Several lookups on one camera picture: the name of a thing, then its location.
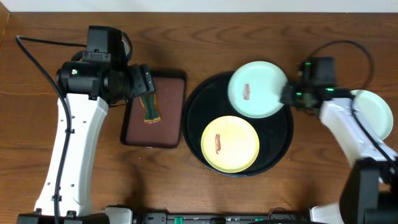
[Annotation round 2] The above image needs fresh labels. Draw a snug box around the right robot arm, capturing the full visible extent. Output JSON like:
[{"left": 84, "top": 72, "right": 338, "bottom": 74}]
[{"left": 280, "top": 57, "right": 397, "bottom": 223}]

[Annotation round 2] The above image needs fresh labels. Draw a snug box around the light green plate top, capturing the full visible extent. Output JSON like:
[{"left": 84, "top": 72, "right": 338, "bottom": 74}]
[{"left": 351, "top": 90, "right": 394, "bottom": 140}]

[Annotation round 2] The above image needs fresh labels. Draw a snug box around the green orange sponge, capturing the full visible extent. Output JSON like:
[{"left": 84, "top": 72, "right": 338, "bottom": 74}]
[{"left": 140, "top": 93, "right": 161, "bottom": 124}]

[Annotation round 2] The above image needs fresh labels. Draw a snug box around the rectangular black brown tray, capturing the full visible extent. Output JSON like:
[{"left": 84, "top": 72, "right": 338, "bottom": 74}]
[{"left": 120, "top": 70, "right": 187, "bottom": 149}]

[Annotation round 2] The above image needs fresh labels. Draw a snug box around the round black tray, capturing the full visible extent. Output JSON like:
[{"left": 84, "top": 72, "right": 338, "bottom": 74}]
[{"left": 182, "top": 71, "right": 294, "bottom": 177}]

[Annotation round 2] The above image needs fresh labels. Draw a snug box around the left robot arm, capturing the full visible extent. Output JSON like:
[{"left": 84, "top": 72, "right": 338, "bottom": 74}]
[{"left": 17, "top": 26, "right": 160, "bottom": 224}]

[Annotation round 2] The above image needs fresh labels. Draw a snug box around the yellow plate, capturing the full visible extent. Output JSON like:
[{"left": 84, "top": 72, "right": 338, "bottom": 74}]
[{"left": 200, "top": 116, "right": 260, "bottom": 174}]

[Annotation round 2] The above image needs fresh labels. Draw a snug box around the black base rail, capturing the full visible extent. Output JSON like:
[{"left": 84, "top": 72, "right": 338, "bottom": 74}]
[{"left": 132, "top": 212, "right": 310, "bottom": 224}]

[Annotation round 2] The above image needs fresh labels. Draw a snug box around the light green plate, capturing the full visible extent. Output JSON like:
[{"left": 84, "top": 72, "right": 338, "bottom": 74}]
[
  {"left": 227, "top": 61, "right": 287, "bottom": 118},
  {"left": 351, "top": 90, "right": 394, "bottom": 140}
]

